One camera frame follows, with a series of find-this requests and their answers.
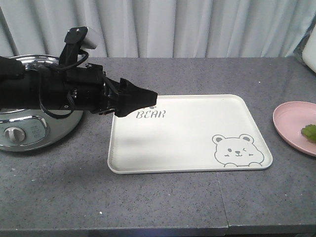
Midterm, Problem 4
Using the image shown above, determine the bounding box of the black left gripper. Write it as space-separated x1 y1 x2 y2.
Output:
37 64 158 118

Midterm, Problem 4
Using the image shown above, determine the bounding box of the cream bear serving tray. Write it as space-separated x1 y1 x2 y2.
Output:
108 94 273 174

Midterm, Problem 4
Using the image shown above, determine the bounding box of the pink round plate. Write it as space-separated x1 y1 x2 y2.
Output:
273 101 316 157

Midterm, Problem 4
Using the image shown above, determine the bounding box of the green lettuce leaf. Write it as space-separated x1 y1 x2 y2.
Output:
301 124 316 143

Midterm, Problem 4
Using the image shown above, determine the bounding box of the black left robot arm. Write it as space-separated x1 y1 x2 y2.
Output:
0 57 158 119

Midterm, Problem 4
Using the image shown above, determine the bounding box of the grey curtain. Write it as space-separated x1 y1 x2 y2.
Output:
0 0 316 58

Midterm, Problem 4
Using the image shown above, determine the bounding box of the green electric cooking pot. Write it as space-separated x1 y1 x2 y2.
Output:
0 54 83 152

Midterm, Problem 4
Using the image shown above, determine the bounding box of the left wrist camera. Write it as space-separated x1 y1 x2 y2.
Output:
59 26 100 67

